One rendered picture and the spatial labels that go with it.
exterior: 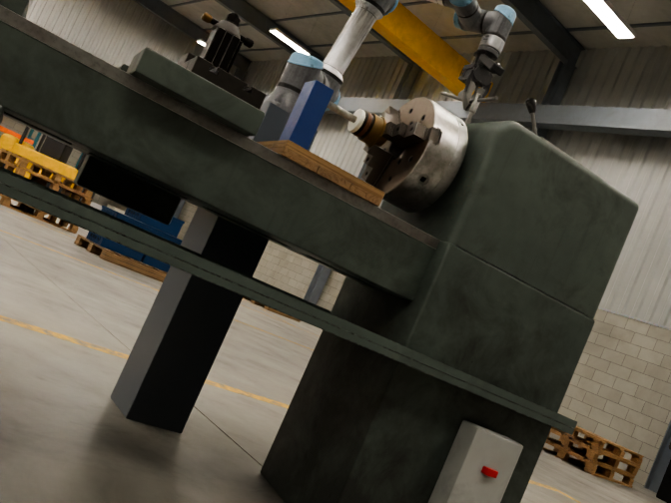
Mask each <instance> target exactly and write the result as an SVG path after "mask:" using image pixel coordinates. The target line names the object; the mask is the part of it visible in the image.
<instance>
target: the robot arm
mask: <svg viewBox="0 0 671 503"><path fill-rule="evenodd" d="M398 1H399V0H355V5H356V7H355V9H354V11H353V12H352V14H351V16H350V17H349V19H348V21H347V22H346V24H345V26H344V27H343V29H342V31H341V32H340V34H339V35H338V37H337V39H336V40H335V43H334V44H333V46H332V48H331V49H330V51H329V53H328V54H327V56H326V58H325V59H324V61H323V62H322V61H321V60H319V59H317V58H316V57H313V56H311V55H308V54H305V53H302V52H295V53H293V54H292V55H291V57H290V59H289V60H288V63H287V65H286V67H285V69H284V71H283V73H282V76H281V78H280V80H279V82H278V84H277V87H276V88H275V90H274V91H273V92H272V93H271V94H270V95H269V96H268V97H267V98H266V99H265V101H264V103H273V104H275V105H276V106H278V107H280V108H281V109H283V110H285V111H286V112H288V113H291V112H292V110H293V108H294V106H295V104H296V101H297V99H298V97H299V95H300V93H301V90H302V88H303V86H304V84H305V83H306V82H310V81H314V80H318V81H320V82H321V83H323V84H325V85H326V86H328V87H329V88H331V89H333V90H334V93H333V95H332V97H331V99H330V101H332V102H333V103H335V104H337V103H338V101H339V99H340V92H339V88H340V87H341V85H342V83H343V80H342V75H343V73H344V72H345V70H346V68H347V67H348V65H349V64H350V62H351V60H352V59H353V57H354V55H355V54H356V52H357V50H358V49H359V47H360V45H361V44H362V42H363V41H364V39H365V37H366V36H367V34H368V32H369V31H370V29H371V27H372V26H373V24H374V22H375V21H376V20H379V19H382V17H383V16H385V15H388V13H391V12H392V11H393V10H394V9H395V8H396V6H397V4H398ZM426 1H430V2H433V3H436V4H439V5H442V6H445V7H449V8H452V9H454V11H455V12H454V16H453V21H454V22H453V25H454V27H455V28H457V29H461V30H463V31H470V32H475V33H480V34H483V36H482V39H481V41H480V44H479V46H478V49H477V51H476V52H474V54H473V56H474V57H475V58H474V60H473V62H472V64H467V65H464V66H463V68H462V70H461V73H460V75H459V77H458V80H459V81H461V82H462V83H464V84H465V87H464V89H463V90H462V91H461V92H459V93H458V96H457V97H458V98H459V99H461V100H462V107H463V110H465V111H469V108H470V106H471V104H472V103H471V104H469V100H472V99H474V97H475V95H476V94H477V93H478V94H481V95H482V98H484V97H485V96H486V95H487V94H488V92H489V89H490V86H491V84H492V83H491V79H492V78H493V76H492V74H497V75H498V76H501V75H502V74H503V72H504V69H503V68H502V67H501V65H500V64H499V63H498V62H494V61H496V60H497V58H498V56H499V55H500V53H501V51H502V49H503V47H504V44H505V42H506V39H507V37H508V35H509V33H510V30H511V28H512V27H513V23H514V21H515V18H516V13H515V11H514V10H513V9H512V8H511V7H509V6H507V5H497V6H496V7H495V9H494V10H493V11H488V10H482V9H480V7H479V5H478V2H477V0H426ZM463 69H464V70H463ZM462 71H463V72H462ZM478 87H480V88H478ZM474 90H475V91H474ZM473 91H474V93H473V95H472V92H473ZM471 95H472V96H471Z"/></svg>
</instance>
